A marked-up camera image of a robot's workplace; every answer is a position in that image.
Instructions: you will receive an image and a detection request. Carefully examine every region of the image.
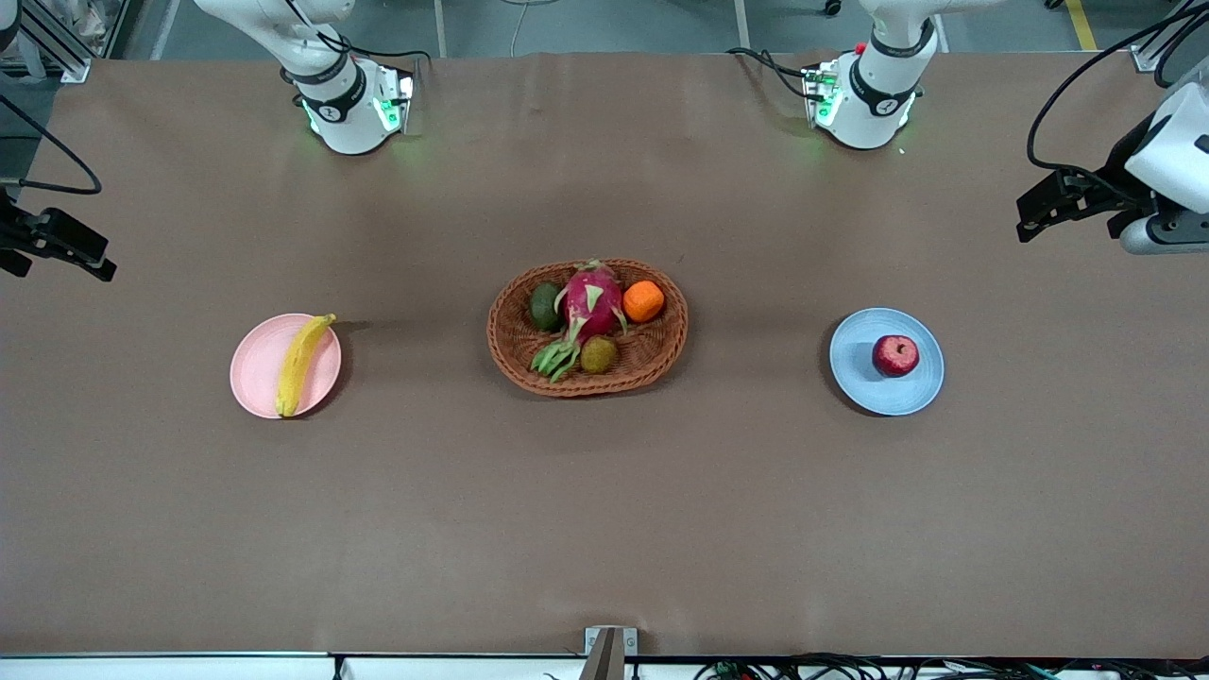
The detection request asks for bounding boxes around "red apple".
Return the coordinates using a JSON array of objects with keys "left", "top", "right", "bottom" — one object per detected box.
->
[{"left": 872, "top": 334, "right": 920, "bottom": 378}]

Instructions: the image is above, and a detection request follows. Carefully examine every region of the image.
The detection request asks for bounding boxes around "yellow banana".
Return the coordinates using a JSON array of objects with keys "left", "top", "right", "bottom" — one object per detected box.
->
[{"left": 275, "top": 314, "right": 337, "bottom": 418}]

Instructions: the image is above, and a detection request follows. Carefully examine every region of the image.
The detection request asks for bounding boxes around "pink plate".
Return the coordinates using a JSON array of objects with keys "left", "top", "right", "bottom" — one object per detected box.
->
[{"left": 230, "top": 314, "right": 342, "bottom": 419}]

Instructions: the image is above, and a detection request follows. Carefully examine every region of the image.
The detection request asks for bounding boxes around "blue plate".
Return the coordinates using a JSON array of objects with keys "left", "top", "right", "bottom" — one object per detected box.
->
[{"left": 829, "top": 308, "right": 945, "bottom": 417}]

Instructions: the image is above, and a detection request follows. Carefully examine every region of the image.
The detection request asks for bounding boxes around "orange tangerine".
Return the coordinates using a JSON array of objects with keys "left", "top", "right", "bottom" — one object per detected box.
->
[{"left": 622, "top": 280, "right": 666, "bottom": 323}]

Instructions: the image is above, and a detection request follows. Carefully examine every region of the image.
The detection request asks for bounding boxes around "brown wicker basket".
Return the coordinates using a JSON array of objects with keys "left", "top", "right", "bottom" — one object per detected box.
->
[{"left": 486, "top": 259, "right": 690, "bottom": 398}]

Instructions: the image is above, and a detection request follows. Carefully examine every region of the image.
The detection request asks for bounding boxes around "pink dragon fruit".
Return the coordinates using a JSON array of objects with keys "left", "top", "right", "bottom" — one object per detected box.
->
[{"left": 529, "top": 260, "right": 628, "bottom": 383}]

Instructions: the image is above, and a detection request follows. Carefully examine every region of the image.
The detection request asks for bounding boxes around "dark green avocado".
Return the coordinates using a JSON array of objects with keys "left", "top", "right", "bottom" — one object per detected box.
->
[{"left": 528, "top": 280, "right": 565, "bottom": 332}]

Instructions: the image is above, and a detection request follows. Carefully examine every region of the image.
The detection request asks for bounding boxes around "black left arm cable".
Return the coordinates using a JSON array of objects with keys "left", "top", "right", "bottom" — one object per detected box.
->
[{"left": 1026, "top": 5, "right": 1209, "bottom": 204}]

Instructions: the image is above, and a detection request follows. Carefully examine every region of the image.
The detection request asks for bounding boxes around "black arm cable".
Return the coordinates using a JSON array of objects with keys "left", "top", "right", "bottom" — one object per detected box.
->
[
  {"left": 0, "top": 93, "right": 103, "bottom": 196},
  {"left": 1026, "top": 5, "right": 1209, "bottom": 204}
]

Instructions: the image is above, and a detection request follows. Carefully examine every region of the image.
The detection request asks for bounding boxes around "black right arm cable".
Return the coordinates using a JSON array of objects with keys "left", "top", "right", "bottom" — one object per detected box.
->
[{"left": 0, "top": 93, "right": 103, "bottom": 196}]

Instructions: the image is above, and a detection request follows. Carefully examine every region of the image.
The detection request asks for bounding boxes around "aluminium frame profile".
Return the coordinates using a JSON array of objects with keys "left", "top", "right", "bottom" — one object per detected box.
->
[{"left": 0, "top": 0, "right": 93, "bottom": 84}]

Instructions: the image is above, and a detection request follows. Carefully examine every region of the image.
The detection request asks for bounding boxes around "black left base cable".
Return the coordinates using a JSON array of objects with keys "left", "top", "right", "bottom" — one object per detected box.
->
[{"left": 725, "top": 47, "right": 815, "bottom": 100}]

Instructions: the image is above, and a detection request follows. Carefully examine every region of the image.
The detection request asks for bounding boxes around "black base cable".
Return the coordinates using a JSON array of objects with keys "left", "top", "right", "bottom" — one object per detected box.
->
[
  {"left": 280, "top": 0, "right": 435, "bottom": 69},
  {"left": 725, "top": 47, "right": 815, "bottom": 100}
]

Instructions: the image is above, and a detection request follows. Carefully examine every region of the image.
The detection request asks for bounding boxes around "black right base cable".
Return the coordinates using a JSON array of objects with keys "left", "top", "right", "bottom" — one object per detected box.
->
[{"left": 280, "top": 0, "right": 435, "bottom": 69}]

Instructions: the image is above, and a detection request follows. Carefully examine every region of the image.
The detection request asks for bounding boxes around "white floor cable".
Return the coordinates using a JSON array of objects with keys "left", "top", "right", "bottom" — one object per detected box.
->
[{"left": 510, "top": 0, "right": 560, "bottom": 58}]

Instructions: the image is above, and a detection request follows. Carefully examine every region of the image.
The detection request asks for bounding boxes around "black cable bundle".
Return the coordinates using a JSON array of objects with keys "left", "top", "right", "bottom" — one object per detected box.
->
[{"left": 694, "top": 652, "right": 1209, "bottom": 680}]

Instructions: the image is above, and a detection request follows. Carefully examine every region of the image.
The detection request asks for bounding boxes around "grey metal table bracket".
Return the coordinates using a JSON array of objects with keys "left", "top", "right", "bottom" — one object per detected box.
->
[{"left": 585, "top": 626, "right": 639, "bottom": 680}]

